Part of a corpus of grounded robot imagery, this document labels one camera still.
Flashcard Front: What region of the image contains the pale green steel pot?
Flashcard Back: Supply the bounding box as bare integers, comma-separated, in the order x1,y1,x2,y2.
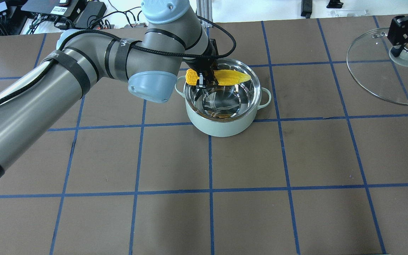
177,58,272,137

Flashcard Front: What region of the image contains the glass pot lid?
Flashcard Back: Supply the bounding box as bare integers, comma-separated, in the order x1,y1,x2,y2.
346,27,408,106

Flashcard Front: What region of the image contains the black power brick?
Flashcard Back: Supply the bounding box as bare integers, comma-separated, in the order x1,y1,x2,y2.
74,1,107,29

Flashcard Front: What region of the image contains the aluminium frame post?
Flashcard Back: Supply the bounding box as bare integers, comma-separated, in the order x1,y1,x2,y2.
195,0,213,22

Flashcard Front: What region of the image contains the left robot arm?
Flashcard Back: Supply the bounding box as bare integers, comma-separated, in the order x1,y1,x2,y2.
0,0,219,178

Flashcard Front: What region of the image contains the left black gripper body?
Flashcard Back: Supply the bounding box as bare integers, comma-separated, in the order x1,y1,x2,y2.
185,39,219,77

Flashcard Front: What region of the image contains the yellow corn cob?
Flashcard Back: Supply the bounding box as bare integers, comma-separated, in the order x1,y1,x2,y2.
185,68,251,86

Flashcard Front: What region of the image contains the power strip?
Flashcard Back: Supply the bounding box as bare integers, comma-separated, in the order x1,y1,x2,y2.
123,22,148,28

